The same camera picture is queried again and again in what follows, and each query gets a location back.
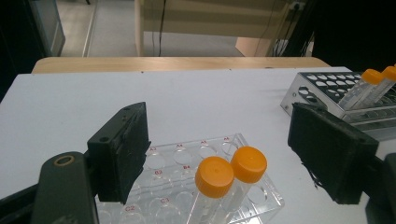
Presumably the white board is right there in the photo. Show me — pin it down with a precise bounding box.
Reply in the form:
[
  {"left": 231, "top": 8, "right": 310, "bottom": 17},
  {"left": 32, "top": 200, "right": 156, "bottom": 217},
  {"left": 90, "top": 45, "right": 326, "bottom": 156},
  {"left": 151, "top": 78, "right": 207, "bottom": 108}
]
[{"left": 0, "top": 65, "right": 396, "bottom": 224}]

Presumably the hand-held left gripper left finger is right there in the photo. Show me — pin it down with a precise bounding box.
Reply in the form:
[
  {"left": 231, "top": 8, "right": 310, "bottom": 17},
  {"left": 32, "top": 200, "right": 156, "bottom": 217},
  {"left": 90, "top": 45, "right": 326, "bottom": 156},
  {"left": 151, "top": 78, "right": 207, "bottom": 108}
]
[{"left": 87, "top": 101, "right": 152, "bottom": 204}]

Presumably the black tripod stand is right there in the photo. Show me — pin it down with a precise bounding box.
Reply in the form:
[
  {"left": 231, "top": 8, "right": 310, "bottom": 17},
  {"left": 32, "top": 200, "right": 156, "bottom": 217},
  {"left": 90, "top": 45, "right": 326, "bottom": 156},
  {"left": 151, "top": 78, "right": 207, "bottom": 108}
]
[{"left": 267, "top": 0, "right": 316, "bottom": 58}]

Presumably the metal tube rack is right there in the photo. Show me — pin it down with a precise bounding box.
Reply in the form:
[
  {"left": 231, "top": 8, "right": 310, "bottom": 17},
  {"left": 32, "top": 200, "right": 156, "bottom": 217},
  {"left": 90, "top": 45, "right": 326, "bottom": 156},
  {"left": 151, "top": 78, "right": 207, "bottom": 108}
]
[{"left": 279, "top": 71, "right": 396, "bottom": 141}]

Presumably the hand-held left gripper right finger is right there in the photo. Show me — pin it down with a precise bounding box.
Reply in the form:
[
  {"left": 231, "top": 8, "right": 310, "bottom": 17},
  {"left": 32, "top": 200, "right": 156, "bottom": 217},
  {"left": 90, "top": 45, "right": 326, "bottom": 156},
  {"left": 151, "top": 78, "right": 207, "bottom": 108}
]
[{"left": 288, "top": 102, "right": 380, "bottom": 205}]

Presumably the light wooden furniture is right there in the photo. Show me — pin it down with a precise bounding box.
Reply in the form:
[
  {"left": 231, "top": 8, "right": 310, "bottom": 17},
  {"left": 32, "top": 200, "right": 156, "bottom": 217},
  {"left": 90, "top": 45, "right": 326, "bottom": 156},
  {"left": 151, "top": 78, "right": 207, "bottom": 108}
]
[{"left": 134, "top": 0, "right": 312, "bottom": 58}]

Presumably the clear plastic tube rack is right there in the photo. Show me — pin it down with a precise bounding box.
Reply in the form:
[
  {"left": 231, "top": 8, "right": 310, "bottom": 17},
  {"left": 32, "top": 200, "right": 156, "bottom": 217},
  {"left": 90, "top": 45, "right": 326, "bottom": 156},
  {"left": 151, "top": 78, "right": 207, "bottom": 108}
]
[{"left": 94, "top": 133, "right": 286, "bottom": 224}]

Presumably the wooden table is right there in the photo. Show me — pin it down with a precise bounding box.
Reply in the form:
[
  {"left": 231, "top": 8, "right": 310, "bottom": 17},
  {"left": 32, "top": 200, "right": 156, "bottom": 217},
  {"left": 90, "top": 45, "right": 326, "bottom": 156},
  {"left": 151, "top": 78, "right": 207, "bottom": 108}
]
[{"left": 31, "top": 56, "right": 331, "bottom": 75}]

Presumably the black hanging cable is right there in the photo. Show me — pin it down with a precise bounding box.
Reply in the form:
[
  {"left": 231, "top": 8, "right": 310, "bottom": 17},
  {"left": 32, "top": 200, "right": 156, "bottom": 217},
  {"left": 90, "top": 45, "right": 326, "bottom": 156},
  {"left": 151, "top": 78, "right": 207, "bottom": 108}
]
[{"left": 158, "top": 0, "right": 167, "bottom": 58}]

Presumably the orange-capped clear tube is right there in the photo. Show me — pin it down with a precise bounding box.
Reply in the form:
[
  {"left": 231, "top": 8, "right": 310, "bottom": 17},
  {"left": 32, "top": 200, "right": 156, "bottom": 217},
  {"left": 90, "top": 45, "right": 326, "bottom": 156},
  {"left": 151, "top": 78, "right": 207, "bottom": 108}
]
[
  {"left": 358, "top": 63, "right": 396, "bottom": 108},
  {"left": 186, "top": 156, "right": 236, "bottom": 224},
  {"left": 337, "top": 68, "right": 385, "bottom": 110},
  {"left": 214, "top": 146, "right": 269, "bottom": 218}
]

